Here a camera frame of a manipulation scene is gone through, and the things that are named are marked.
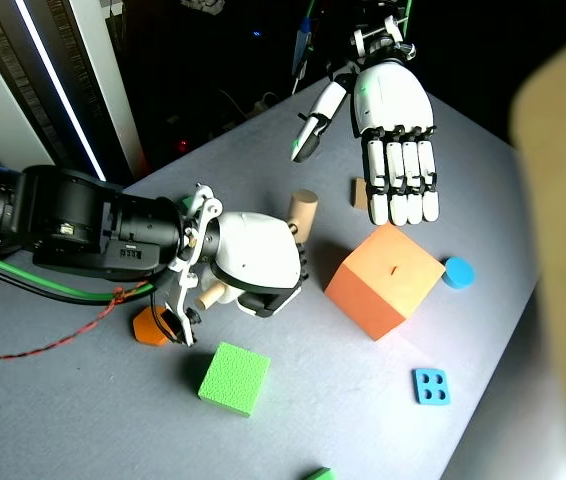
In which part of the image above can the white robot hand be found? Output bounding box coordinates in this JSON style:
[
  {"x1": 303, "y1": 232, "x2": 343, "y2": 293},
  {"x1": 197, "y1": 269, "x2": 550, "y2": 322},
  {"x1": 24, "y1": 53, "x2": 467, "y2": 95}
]
[
  {"x1": 290, "y1": 58, "x2": 441, "y2": 227},
  {"x1": 206, "y1": 211, "x2": 313, "y2": 319}
]

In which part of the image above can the wooden mallet with white wrap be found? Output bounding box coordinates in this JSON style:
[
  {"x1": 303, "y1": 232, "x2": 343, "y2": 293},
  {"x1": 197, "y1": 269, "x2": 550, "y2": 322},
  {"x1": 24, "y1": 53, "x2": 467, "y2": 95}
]
[{"x1": 194, "y1": 189, "x2": 320, "y2": 310}]

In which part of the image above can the large orange cube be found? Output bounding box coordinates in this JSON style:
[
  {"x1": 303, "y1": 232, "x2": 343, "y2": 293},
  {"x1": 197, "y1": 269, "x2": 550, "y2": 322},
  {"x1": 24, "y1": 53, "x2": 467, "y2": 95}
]
[{"x1": 324, "y1": 222, "x2": 447, "y2": 342}]

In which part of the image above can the brown wooden rectangular block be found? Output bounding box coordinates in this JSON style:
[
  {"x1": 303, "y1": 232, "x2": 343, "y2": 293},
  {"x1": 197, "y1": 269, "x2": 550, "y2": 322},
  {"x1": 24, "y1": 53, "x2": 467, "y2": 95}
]
[{"x1": 351, "y1": 177, "x2": 370, "y2": 210}]

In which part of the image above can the orange hexagon block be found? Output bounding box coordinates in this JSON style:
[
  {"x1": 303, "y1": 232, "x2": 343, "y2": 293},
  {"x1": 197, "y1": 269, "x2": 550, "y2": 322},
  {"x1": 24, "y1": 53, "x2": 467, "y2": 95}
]
[{"x1": 132, "y1": 305, "x2": 172, "y2": 347}]

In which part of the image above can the blue round disc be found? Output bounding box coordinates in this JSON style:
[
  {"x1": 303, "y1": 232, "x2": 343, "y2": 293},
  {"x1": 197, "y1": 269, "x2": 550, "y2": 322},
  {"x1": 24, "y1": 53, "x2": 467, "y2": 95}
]
[{"x1": 441, "y1": 256, "x2": 476, "y2": 291}]

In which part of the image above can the blue four-hole square block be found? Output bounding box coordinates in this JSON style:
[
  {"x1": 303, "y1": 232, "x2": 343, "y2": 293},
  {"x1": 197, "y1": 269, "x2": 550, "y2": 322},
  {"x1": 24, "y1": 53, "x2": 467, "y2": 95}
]
[{"x1": 411, "y1": 368, "x2": 453, "y2": 406}]

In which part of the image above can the green textured foam cube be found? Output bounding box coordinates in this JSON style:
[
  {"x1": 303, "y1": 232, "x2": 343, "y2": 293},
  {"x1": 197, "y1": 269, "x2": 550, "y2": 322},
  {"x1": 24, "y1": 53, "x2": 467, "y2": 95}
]
[{"x1": 197, "y1": 341, "x2": 272, "y2": 418}]

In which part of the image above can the grey table cloth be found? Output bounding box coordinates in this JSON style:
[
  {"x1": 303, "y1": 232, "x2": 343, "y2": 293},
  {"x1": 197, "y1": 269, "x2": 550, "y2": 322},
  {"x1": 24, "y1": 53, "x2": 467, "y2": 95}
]
[{"x1": 0, "y1": 74, "x2": 554, "y2": 480}]

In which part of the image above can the white pillar with light strip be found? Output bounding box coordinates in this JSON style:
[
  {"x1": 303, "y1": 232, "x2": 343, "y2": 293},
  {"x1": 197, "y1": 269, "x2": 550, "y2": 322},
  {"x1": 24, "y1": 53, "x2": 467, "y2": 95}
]
[{"x1": 0, "y1": 0, "x2": 148, "y2": 182}]

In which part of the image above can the green cable on arm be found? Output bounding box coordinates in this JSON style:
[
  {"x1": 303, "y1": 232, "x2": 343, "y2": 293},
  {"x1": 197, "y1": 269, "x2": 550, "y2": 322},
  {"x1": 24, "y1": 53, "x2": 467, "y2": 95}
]
[
  {"x1": 399, "y1": 0, "x2": 415, "y2": 42},
  {"x1": 0, "y1": 244, "x2": 158, "y2": 307}
]

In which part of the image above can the white cable with blue connector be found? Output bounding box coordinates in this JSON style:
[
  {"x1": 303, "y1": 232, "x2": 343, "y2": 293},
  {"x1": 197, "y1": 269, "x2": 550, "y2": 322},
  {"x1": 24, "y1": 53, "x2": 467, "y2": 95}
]
[{"x1": 290, "y1": 14, "x2": 315, "y2": 96}]

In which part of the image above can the red and black twisted cable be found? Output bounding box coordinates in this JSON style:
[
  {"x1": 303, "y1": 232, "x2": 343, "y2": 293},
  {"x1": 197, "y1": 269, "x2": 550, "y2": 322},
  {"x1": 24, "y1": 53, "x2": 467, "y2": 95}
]
[{"x1": 0, "y1": 279, "x2": 152, "y2": 361}]

